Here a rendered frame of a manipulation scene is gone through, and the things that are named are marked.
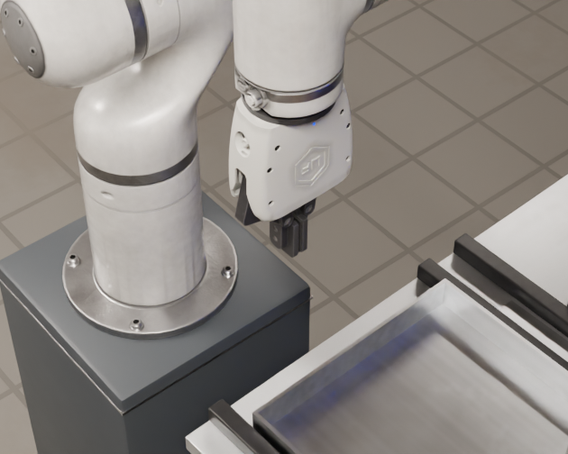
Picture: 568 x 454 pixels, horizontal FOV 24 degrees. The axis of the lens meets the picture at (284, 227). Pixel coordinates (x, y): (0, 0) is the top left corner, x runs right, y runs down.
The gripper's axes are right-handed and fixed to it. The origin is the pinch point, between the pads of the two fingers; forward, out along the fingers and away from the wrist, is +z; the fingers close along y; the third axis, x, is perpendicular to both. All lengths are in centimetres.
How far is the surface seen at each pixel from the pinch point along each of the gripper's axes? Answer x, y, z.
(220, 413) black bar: 0.7, -7.8, 20.3
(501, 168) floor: 68, 119, 110
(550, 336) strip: -12.2, 24.7, 22.1
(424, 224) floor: 67, 94, 110
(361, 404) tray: -6.2, 4.1, 22.1
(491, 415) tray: -15.3, 12.8, 22.1
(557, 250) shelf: -4.5, 34.7, 22.3
